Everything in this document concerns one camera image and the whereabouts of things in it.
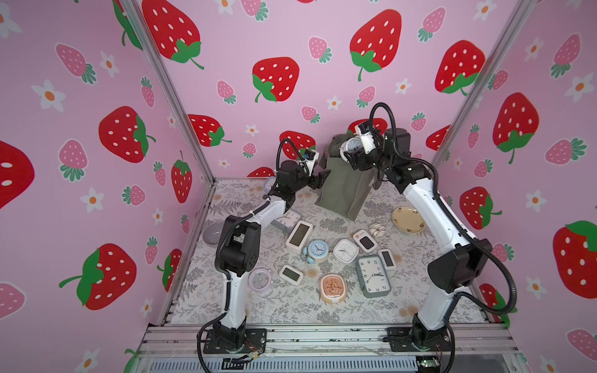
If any peach cat-face clock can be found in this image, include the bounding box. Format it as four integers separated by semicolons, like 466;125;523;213
319;274;347;304

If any small white square digital clock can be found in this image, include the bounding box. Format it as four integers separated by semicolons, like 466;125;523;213
278;265;304;286

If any lilac round dish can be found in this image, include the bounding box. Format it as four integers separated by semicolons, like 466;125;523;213
202;222;224;246

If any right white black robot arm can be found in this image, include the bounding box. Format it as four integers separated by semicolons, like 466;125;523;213
340;124;491;344

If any lilac round alarm clock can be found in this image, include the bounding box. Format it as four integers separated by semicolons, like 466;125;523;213
249;267;273;294

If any left corner aluminium post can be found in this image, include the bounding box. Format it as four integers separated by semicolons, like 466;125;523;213
121;0;216;185

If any white digital clock green screen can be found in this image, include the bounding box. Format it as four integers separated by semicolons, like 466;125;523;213
285;221;314;255

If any white twin-bell alarm clock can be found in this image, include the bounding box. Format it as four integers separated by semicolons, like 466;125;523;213
339;136;363;163

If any cream floral plate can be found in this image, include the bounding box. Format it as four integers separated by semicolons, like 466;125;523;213
392;206;427;234

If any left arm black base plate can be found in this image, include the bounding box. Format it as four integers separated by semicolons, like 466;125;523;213
201;329;267;354

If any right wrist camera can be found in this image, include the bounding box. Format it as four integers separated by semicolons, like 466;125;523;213
357;131;377;155

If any corner aluminium post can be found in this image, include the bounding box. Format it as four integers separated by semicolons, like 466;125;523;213
432;0;536;168
121;0;216;185

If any grey-green canvas tote bag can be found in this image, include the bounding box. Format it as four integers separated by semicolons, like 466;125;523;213
315;132;376;222

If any blue twin-bell alarm clock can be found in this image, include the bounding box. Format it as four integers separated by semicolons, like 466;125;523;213
301;240;330;264

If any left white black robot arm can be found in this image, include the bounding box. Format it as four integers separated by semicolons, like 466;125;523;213
214;160;331;332

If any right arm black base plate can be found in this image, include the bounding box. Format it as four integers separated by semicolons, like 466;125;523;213
382;326;452;353

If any grey square analog clock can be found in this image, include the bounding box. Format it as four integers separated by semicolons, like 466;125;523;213
271;210;302;234

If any white square analog clock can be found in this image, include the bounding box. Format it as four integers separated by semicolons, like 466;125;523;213
333;239;360;264

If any small light blue clock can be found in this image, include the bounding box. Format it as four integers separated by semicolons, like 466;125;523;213
264;177;277;194

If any white timer orange button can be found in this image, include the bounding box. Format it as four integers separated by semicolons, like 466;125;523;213
352;229;379;253

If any large grey-green rectangular clock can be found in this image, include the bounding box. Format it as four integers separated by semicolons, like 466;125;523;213
355;255;392;298

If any aluminium front rail frame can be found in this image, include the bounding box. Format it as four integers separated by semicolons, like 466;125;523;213
132;323;531;372

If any small patterned round trinket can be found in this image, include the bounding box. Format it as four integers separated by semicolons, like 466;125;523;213
369;223;386;238

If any right corner aluminium post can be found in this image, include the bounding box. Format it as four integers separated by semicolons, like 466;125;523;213
432;0;536;168

